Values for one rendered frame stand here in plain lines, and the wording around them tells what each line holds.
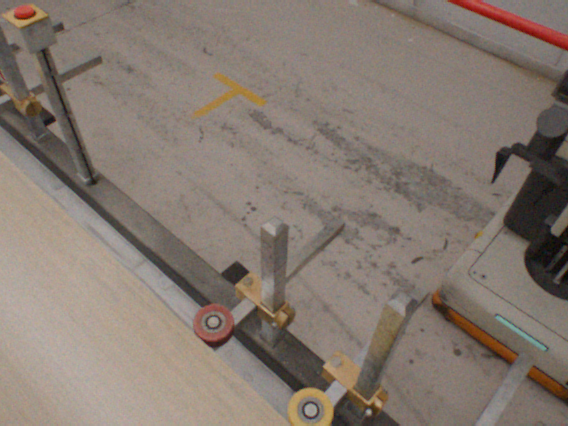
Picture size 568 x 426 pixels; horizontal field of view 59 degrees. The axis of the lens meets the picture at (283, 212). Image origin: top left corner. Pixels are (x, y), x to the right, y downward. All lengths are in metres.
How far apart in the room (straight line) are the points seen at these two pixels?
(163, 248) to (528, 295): 1.27
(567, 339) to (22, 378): 1.61
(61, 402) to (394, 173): 1.96
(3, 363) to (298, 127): 2.03
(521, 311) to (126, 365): 1.37
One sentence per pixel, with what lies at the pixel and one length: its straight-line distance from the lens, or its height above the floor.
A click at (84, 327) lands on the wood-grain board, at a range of 1.08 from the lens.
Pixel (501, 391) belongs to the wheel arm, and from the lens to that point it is 1.14.
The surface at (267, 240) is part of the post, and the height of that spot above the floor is 1.10.
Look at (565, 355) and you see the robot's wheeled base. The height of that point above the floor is 0.27.
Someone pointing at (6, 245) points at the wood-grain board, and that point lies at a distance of 1.25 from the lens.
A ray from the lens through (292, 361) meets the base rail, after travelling 1.21.
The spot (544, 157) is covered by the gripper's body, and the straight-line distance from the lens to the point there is 1.18.
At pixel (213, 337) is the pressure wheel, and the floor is 0.91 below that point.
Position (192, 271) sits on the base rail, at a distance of 1.33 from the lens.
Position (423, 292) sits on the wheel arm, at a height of 0.82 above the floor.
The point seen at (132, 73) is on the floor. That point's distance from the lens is 3.23.
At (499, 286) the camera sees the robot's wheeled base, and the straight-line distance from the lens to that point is 1.97.
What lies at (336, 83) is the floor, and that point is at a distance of 3.09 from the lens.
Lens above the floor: 1.81
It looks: 51 degrees down
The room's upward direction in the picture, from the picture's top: 3 degrees clockwise
